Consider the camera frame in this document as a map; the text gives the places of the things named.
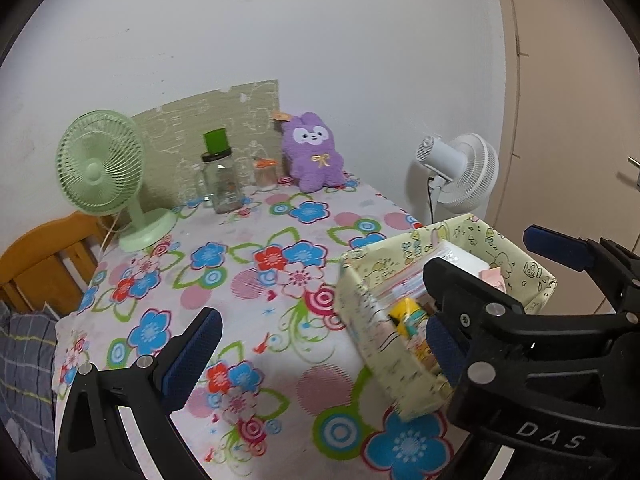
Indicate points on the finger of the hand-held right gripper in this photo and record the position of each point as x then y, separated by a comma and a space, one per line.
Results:
460, 290
555, 245

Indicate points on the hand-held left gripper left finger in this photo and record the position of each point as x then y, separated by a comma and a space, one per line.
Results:
195, 355

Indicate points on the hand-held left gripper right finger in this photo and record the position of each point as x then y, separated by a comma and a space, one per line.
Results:
447, 355

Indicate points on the white tissue pack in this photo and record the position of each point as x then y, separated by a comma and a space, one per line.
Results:
462, 257

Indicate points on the pink tissue packet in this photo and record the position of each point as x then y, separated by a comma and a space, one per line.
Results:
491, 279

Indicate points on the small cartoon print box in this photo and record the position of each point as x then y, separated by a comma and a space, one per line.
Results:
410, 325

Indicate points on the yellow-green cartoon storage box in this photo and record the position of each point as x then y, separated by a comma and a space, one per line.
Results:
390, 360

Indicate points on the white standing fan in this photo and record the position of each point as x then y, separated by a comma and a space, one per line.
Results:
465, 170

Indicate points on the beige door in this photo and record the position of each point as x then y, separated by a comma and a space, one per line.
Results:
575, 110

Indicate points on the grey plaid pillow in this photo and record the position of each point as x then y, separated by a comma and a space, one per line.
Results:
25, 370

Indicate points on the glass jar with green lid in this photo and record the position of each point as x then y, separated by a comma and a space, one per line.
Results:
225, 185

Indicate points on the wooden bed headboard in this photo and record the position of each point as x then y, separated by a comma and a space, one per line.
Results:
40, 255

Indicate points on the small glass cup orange lid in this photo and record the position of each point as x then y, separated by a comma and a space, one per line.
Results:
265, 176

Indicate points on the purple plush bunny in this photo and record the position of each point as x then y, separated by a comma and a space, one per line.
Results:
315, 160

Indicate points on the green desk fan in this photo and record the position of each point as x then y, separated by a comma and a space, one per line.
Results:
100, 165

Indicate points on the green cartoon wall board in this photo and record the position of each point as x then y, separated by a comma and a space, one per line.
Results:
175, 120

